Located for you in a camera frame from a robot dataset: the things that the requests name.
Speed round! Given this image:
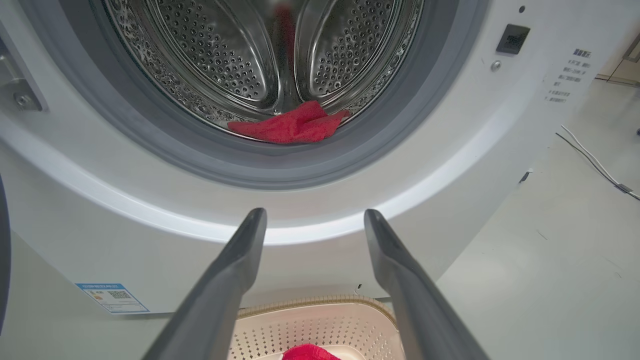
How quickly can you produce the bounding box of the white front-load washing machine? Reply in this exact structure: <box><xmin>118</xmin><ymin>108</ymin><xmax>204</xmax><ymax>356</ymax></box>
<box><xmin>0</xmin><ymin>0</ymin><xmax>640</xmax><ymax>316</ymax></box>

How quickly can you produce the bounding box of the thin white floor cable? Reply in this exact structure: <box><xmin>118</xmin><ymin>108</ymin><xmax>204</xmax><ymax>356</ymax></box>
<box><xmin>560</xmin><ymin>125</ymin><xmax>640</xmax><ymax>198</ymax></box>

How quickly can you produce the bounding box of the thin black floor cable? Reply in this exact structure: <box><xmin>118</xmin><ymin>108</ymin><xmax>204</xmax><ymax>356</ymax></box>
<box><xmin>555</xmin><ymin>132</ymin><xmax>640</xmax><ymax>201</ymax></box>

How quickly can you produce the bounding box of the dark round glass washer door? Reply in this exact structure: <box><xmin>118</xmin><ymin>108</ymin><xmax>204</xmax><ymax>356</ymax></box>
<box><xmin>0</xmin><ymin>175</ymin><xmax>12</xmax><ymax>333</ymax></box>

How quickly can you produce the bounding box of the metal door hinge bracket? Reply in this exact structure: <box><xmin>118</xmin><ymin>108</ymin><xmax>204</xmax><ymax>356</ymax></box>
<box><xmin>0</xmin><ymin>37</ymin><xmax>48</xmax><ymax>112</ymax></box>

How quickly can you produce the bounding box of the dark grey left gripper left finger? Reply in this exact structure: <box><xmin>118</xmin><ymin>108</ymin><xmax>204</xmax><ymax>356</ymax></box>
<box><xmin>141</xmin><ymin>207</ymin><xmax>268</xmax><ymax>360</ymax></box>

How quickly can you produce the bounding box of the beige perforated laundry basket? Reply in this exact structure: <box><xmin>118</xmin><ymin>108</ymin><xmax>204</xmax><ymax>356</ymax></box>
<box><xmin>227</xmin><ymin>295</ymin><xmax>406</xmax><ymax>360</ymax></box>

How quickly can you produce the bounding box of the printed text label sticker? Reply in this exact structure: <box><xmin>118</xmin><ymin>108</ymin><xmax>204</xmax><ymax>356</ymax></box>
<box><xmin>543</xmin><ymin>47</ymin><xmax>593</xmax><ymax>104</ymax></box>

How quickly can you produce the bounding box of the perforated steel washer drum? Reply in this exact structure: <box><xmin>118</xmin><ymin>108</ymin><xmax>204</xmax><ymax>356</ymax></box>
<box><xmin>102</xmin><ymin>0</ymin><xmax>426</xmax><ymax>141</ymax></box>

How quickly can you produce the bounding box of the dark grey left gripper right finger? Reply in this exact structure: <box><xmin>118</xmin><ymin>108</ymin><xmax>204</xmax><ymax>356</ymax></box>
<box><xmin>364</xmin><ymin>208</ymin><xmax>489</xmax><ymax>360</ymax></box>

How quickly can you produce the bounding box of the red cloth garment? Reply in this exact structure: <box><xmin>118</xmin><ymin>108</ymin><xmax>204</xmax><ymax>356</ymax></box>
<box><xmin>281</xmin><ymin>343</ymin><xmax>342</xmax><ymax>360</ymax></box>
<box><xmin>227</xmin><ymin>100</ymin><xmax>351</xmax><ymax>145</ymax></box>

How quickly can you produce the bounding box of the blue energy label sticker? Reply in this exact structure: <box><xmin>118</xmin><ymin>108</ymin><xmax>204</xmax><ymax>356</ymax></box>
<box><xmin>75</xmin><ymin>283</ymin><xmax>150</xmax><ymax>314</ymax></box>

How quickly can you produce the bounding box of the grey rubber door gasket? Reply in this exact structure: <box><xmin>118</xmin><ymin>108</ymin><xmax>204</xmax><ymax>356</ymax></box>
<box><xmin>20</xmin><ymin>0</ymin><xmax>488</xmax><ymax>191</ymax></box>

